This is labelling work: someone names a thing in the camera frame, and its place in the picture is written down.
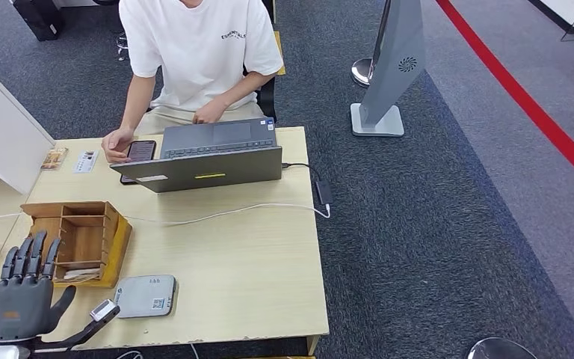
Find person's left hand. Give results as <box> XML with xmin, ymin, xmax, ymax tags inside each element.
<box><xmin>191</xmin><ymin>99</ymin><xmax>229</xmax><ymax>125</ymax></box>

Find person's right hand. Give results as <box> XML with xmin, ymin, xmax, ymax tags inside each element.
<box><xmin>101</xmin><ymin>127</ymin><xmax>137</xmax><ymax>165</ymax></box>

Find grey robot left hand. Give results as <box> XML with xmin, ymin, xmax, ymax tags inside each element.
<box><xmin>0</xmin><ymin>230</ymin><xmax>78</xmax><ymax>343</ymax></box>

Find brown room key card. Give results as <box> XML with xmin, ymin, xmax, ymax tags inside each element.
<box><xmin>40</xmin><ymin>147</ymin><xmax>69</xmax><ymax>172</ymax></box>

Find person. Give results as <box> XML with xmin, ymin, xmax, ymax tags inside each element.
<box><xmin>101</xmin><ymin>0</ymin><xmax>285</xmax><ymax>165</ymax></box>

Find pale card stack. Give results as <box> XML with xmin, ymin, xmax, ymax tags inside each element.
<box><xmin>61</xmin><ymin>267</ymin><xmax>102</xmax><ymax>283</ymax></box>

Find wooden card organizer box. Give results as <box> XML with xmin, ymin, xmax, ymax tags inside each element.
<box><xmin>20</xmin><ymin>200</ymin><xmax>133</xmax><ymax>289</ymax></box>

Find grey card reader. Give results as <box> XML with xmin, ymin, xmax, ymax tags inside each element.
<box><xmin>114</xmin><ymin>274</ymin><xmax>178</xmax><ymax>319</ymax></box>

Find black smartphone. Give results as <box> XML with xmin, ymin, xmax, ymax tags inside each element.
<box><xmin>119</xmin><ymin>140</ymin><xmax>158</xmax><ymax>185</ymax></box>

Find grey laptop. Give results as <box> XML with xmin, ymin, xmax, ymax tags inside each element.
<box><xmin>110</xmin><ymin>117</ymin><xmax>284</xmax><ymax>194</ymax></box>

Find yellow board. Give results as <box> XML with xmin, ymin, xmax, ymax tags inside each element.
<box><xmin>273</xmin><ymin>30</ymin><xmax>287</xmax><ymax>76</ymax></box>

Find metal stool leg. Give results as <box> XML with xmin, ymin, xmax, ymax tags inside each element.
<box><xmin>114</xmin><ymin>30</ymin><xmax>131</xmax><ymax>62</ymax></box>

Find white cabinet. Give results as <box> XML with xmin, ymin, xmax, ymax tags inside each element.
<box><xmin>0</xmin><ymin>75</ymin><xmax>56</xmax><ymax>195</ymax></box>

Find grey sign stand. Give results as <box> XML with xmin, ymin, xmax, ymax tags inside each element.
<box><xmin>350</xmin><ymin>0</ymin><xmax>428</xmax><ymax>138</ymax></box>

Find chrome round base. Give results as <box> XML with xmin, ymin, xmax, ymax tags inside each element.
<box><xmin>466</xmin><ymin>337</ymin><xmax>538</xmax><ymax>359</ymax></box>

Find white counter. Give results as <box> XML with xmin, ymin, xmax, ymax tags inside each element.
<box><xmin>527</xmin><ymin>0</ymin><xmax>574</xmax><ymax>42</ymax></box>

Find black USB adapter cable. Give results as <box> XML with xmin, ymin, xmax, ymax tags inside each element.
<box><xmin>282</xmin><ymin>162</ymin><xmax>333</xmax><ymax>206</ymax></box>

